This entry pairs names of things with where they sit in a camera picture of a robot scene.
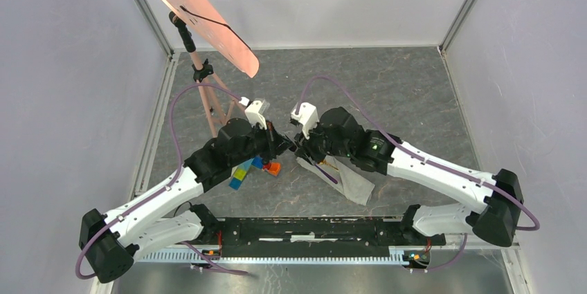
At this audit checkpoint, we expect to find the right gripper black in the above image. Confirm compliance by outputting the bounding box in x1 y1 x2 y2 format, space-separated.
293 118 352 165

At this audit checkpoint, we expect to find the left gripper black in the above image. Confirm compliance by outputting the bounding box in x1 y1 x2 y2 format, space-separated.
230 119 293 167

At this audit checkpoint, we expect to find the purple fork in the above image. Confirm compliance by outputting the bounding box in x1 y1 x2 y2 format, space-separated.
309 160 339 185

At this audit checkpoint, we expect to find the grey cloth napkin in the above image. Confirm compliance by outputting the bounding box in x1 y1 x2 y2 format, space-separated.
296 156 374 205

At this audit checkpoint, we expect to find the gold spoon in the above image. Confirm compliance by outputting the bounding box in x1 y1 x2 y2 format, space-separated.
319 159 338 171

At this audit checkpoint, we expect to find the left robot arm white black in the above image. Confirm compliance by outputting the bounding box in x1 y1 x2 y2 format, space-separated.
75 118 294 284

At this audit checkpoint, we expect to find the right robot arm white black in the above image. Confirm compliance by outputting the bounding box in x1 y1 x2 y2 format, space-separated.
291 102 523 247

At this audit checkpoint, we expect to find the colourful toy block pile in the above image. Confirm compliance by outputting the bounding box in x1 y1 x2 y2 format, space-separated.
228 156 281 190

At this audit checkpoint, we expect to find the pink perforated music stand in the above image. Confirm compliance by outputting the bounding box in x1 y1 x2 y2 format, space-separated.
161 0 260 137

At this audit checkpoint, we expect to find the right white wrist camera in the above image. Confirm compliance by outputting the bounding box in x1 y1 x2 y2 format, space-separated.
290 102 319 140

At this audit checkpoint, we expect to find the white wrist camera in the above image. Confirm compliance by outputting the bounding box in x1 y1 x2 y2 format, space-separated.
290 102 319 140
239 97 270 130

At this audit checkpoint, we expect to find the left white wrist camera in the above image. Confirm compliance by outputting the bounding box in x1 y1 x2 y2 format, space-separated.
239 97 270 130

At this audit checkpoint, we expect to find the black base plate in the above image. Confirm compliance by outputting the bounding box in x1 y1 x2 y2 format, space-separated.
191 217 446 257

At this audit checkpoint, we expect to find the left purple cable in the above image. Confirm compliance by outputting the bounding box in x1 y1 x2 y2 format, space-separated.
75 83 251 280

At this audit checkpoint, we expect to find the aluminium frame rail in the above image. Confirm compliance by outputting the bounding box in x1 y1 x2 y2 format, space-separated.
102 216 521 268

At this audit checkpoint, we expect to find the black cord on stand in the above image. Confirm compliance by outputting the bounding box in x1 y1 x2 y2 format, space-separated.
173 0 252 51

